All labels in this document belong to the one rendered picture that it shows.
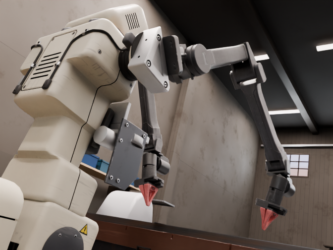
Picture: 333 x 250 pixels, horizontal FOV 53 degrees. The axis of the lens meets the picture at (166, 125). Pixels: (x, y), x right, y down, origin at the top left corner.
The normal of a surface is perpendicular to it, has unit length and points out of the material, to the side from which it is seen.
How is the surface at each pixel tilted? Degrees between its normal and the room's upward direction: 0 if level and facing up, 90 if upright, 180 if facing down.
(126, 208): 71
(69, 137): 90
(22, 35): 90
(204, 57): 84
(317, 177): 90
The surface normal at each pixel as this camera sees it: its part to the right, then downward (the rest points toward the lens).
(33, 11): 0.81, -0.04
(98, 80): -0.29, 0.84
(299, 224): -0.54, -0.41
